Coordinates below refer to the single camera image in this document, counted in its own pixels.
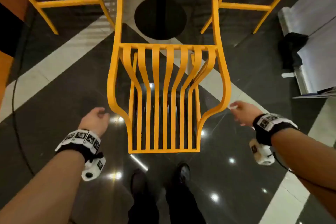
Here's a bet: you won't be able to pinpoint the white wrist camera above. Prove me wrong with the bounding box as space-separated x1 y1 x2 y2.
248 138 275 166
81 155 106 182

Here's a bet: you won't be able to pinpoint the yellow slatted chair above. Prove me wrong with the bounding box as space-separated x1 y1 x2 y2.
194 0 310 35
107 0 232 154
0 0 118 35

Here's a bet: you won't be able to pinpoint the person's right hand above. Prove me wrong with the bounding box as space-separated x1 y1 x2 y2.
229 100 264 127

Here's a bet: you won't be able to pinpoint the person's right forearm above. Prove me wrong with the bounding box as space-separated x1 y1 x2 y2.
270 127 336 219

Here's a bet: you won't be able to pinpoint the black floor cable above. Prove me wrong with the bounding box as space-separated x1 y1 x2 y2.
11 8 36 176

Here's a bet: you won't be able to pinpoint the black bag on banner base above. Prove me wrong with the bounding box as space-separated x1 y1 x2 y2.
278 32 309 70

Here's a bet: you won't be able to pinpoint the black shoe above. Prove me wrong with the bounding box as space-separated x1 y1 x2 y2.
130 168 148 196
175 162 191 188

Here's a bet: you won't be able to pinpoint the white table black pedestal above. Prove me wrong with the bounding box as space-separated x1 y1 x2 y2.
134 0 187 41

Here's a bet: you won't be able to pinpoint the grey roll-up banner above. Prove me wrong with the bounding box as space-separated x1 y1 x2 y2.
278 0 336 99

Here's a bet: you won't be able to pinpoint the person's left forearm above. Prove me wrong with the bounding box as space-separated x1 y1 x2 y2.
0 149 86 224

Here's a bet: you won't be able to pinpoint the person's left hand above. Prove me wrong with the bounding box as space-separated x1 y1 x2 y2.
78 107 111 138

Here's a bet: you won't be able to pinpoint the black trousers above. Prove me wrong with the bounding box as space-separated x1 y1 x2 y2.
128 183 207 224

